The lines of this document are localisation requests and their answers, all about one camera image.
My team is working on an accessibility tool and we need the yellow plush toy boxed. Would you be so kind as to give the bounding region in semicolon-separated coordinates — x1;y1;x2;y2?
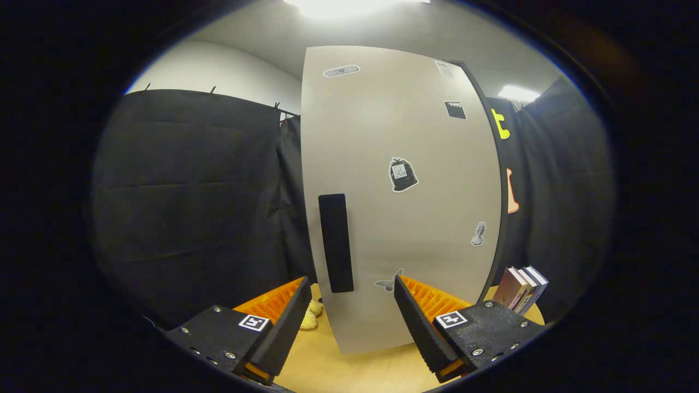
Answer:
299;299;324;330

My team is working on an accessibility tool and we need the dark grey cabinet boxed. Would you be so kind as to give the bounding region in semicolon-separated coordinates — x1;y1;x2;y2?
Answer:
445;59;508;303

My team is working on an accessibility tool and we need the black backdrop cloth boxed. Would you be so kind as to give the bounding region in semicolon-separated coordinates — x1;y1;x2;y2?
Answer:
90;76;615;328

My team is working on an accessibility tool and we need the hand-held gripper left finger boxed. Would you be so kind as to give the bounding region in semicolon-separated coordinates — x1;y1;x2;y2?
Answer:
164;276;313;385

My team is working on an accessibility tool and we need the brown spine book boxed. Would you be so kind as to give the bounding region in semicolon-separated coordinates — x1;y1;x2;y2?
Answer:
513;267;539;313

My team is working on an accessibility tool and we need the large ceiling light panel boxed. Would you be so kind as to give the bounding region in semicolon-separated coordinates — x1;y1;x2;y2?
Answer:
284;0;432;18

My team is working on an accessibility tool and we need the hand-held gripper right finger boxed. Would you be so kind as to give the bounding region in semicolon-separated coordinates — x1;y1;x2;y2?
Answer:
393;275;547;384

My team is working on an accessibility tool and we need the black door handle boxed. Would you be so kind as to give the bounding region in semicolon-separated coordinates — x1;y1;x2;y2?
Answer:
318;193;354;294

